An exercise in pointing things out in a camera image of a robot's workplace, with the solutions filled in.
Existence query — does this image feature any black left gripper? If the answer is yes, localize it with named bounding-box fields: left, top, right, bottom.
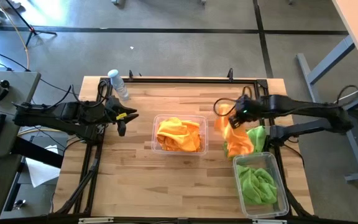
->
left=103, top=95, right=139, bottom=137

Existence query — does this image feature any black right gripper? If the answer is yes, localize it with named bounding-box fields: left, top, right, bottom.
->
left=227, top=94, right=263, bottom=130

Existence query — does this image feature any plastic water bottle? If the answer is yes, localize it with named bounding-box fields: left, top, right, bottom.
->
left=107, top=68, right=131, bottom=101

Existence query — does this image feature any clear plastic bin, white label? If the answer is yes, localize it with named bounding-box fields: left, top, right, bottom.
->
left=150, top=114, right=209, bottom=156

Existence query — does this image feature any black desk foot bar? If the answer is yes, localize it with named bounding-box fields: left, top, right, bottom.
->
left=10, top=136, right=65, bottom=169

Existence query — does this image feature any white paper sheet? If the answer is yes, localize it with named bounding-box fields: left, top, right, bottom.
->
left=25, top=144, right=62, bottom=189

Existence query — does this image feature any black tripod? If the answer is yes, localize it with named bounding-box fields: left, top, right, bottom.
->
left=3, top=0, right=58, bottom=48

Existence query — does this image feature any silver bracket plate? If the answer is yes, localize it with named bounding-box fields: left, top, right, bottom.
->
left=252, top=218, right=288, bottom=224
left=78, top=217, right=114, bottom=224

